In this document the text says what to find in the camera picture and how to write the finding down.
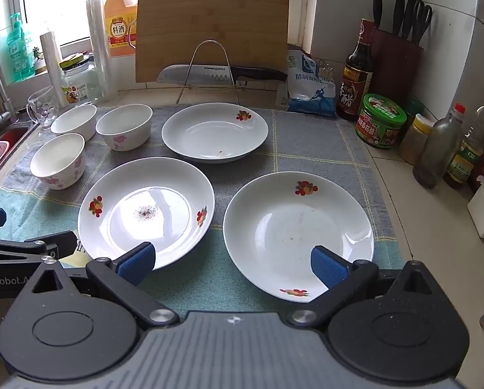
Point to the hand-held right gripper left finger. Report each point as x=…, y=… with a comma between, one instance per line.
x=138, y=263

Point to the stack of clear plastic cups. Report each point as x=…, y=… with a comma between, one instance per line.
x=102, y=48

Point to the green dish soap bottle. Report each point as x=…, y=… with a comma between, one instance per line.
x=19, y=52

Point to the white and blue salt bag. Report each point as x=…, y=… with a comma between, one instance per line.
x=311, y=89

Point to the spice jar with yellow lid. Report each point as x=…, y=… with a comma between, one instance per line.
x=414, y=142

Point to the grey checked table mat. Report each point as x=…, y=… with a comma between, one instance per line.
x=315, y=150

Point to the green round tin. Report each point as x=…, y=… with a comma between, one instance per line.
x=380, y=123

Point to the white fruit-print plate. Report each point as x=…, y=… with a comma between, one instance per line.
x=290, y=231
x=144, y=210
x=213, y=131

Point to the glass jar with yellow lid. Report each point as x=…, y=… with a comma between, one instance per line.
x=79, y=85

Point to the red basin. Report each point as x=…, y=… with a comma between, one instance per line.
x=7, y=135

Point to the roll of clear plastic bags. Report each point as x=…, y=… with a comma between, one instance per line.
x=52, y=65

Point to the glass bottle with red cap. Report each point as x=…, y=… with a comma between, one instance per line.
x=436, y=154

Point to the dark vinegar bottle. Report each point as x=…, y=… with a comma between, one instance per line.
x=355, y=77

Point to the small potted plant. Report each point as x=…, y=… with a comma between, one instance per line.
x=38, y=58

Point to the metal binder clip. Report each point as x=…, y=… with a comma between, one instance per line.
x=325, y=69

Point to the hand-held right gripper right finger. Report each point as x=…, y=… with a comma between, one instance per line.
x=327, y=269

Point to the bamboo cutting board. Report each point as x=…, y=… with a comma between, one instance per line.
x=209, y=20

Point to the white pink-flower bowl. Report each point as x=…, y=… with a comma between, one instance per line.
x=57, y=162
x=73, y=123
x=124, y=127

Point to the black kitchen scissors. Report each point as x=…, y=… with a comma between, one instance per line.
x=422, y=20

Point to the metal faucet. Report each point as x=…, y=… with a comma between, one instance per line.
x=0, y=93

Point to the yellow cooking wine jug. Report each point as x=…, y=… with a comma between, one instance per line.
x=118, y=20

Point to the brown wooden knife block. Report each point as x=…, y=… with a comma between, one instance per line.
x=396, y=69

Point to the clear glass cup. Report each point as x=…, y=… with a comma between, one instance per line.
x=43, y=107

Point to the clear plastic oil bottle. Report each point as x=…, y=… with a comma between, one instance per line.
x=467, y=158

